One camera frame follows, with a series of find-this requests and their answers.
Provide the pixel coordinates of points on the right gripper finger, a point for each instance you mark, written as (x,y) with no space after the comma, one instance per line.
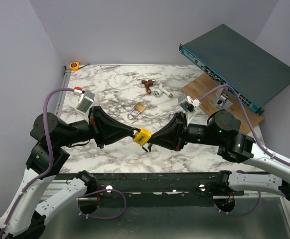
(168,132)
(164,141)

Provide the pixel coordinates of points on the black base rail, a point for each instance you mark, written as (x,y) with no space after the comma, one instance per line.
(113,190)

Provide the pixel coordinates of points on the small brass long-shackle padlock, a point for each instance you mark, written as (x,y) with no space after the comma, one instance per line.
(136,110)

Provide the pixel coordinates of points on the orange tape measure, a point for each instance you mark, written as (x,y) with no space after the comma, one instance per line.
(75,66)

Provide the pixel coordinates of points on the large brass padlock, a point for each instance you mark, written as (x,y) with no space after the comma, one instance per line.
(171,116)

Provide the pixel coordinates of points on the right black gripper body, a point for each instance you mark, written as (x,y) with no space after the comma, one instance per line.
(183,133)

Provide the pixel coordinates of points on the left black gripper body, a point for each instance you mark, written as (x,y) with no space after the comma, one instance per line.
(97,132)

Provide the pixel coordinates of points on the white faucet tap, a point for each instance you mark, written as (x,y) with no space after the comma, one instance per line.
(161,90)

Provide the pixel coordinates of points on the metal switch stand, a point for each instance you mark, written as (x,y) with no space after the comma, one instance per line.
(221,100)

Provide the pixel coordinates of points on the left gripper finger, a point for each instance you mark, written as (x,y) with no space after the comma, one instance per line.
(106,123)
(113,134)

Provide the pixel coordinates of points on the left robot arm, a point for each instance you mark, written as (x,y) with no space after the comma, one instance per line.
(27,216)

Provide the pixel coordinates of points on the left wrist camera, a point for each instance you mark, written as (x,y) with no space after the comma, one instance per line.
(85,101)

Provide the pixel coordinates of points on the yellow padlock with keys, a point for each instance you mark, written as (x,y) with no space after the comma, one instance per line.
(141,137)

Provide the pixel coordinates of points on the brown faucet tap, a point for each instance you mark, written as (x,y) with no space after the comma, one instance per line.
(147,84)

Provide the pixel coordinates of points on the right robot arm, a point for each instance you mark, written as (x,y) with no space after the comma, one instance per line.
(223,131)

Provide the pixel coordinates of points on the teal network switch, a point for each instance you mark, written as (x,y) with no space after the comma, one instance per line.
(227,57)

